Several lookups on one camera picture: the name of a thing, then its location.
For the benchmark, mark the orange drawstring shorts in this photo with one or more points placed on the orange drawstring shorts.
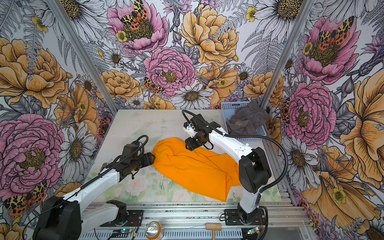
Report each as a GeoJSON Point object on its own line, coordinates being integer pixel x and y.
{"type": "Point", "coordinates": [199, 171]}

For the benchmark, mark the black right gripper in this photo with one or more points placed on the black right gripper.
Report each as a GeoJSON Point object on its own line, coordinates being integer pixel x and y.
{"type": "Point", "coordinates": [191, 145]}

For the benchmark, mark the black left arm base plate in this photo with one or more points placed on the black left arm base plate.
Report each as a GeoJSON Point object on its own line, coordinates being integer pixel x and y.
{"type": "Point", "coordinates": [134, 219]}

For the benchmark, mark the orange rimmed tape roll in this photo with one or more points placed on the orange rimmed tape roll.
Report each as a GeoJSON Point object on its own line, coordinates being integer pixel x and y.
{"type": "Point", "coordinates": [154, 231]}

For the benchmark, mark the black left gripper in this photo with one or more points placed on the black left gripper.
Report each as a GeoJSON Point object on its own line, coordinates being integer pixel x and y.
{"type": "Point", "coordinates": [147, 159]}

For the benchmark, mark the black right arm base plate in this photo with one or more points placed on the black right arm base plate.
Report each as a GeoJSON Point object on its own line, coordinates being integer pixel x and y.
{"type": "Point", "coordinates": [237, 217]}

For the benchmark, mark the aluminium frame corner post right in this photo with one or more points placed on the aluminium frame corner post right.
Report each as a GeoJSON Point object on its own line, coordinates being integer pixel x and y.
{"type": "Point", "coordinates": [291, 40]}

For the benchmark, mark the light blue perforated laundry basket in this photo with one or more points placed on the light blue perforated laundry basket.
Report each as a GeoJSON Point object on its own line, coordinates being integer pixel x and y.
{"type": "Point", "coordinates": [228, 110]}

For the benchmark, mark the aluminium frame corner post left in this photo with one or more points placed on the aluminium frame corner post left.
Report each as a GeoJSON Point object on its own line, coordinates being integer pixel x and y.
{"type": "Point", "coordinates": [71, 33]}

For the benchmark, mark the grey crumpled garment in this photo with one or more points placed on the grey crumpled garment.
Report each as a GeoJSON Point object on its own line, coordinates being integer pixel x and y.
{"type": "Point", "coordinates": [247, 120]}

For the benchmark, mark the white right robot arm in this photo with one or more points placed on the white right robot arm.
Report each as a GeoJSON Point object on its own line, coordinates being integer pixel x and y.
{"type": "Point", "coordinates": [252, 163]}

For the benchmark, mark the aluminium frame corner post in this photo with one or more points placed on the aluminium frame corner post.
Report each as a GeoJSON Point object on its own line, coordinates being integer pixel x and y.
{"type": "Point", "coordinates": [71, 33]}
{"type": "Point", "coordinates": [291, 40]}

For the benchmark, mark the small wooden mallet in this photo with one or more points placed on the small wooden mallet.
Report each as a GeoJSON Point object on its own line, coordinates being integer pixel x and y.
{"type": "Point", "coordinates": [213, 227]}

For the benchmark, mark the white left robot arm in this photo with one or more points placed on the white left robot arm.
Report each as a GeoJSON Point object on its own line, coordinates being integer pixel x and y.
{"type": "Point", "coordinates": [67, 217]}

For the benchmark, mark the aluminium front rail frame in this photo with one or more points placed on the aluminium front rail frame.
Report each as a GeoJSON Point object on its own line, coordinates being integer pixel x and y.
{"type": "Point", "coordinates": [186, 221]}

